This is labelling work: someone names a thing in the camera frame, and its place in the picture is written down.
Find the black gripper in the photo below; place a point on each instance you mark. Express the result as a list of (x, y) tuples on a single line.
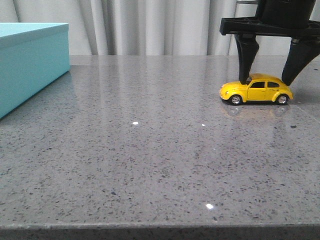
[(277, 18)]

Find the yellow toy beetle car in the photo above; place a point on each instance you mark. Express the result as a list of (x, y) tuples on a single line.
[(258, 87)]

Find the turquoise blue storage box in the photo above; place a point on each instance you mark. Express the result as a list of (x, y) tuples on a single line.
[(32, 55)]

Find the grey pleated curtain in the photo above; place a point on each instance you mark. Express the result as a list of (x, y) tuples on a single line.
[(136, 27)]

